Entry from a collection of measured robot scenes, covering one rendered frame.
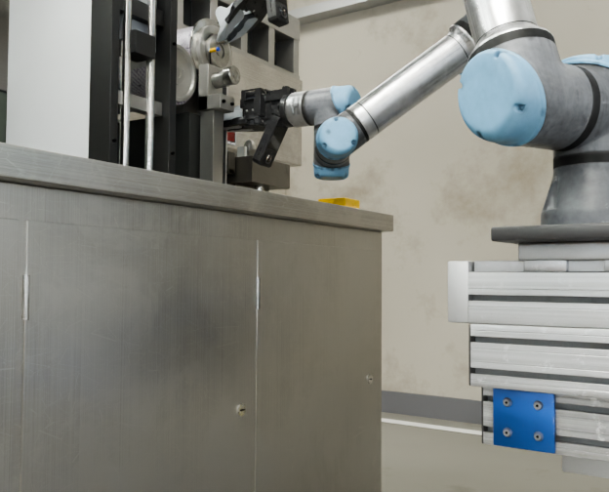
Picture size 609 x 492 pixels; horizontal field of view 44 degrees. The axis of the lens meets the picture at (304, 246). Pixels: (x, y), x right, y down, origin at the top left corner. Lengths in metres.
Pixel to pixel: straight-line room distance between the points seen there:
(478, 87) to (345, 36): 3.72
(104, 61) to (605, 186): 0.80
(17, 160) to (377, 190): 3.56
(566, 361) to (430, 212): 3.18
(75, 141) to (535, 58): 0.83
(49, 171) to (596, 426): 0.79
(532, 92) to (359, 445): 0.99
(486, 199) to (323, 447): 2.68
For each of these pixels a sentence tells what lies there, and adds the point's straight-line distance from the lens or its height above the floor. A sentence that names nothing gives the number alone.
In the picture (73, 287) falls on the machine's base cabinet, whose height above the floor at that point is 0.73.
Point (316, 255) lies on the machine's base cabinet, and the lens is 1.51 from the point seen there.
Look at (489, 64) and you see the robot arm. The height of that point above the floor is 1.02.
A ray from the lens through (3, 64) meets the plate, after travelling 1.75.
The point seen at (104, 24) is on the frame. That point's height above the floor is 1.16.
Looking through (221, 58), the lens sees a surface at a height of 1.24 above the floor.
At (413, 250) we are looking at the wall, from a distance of 4.24.
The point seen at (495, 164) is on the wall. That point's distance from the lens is 4.08.
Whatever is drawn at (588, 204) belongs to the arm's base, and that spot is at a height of 0.85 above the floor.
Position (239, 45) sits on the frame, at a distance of 2.41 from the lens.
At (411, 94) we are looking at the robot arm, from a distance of 1.45.
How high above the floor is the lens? 0.74
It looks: 3 degrees up
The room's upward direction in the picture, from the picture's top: straight up
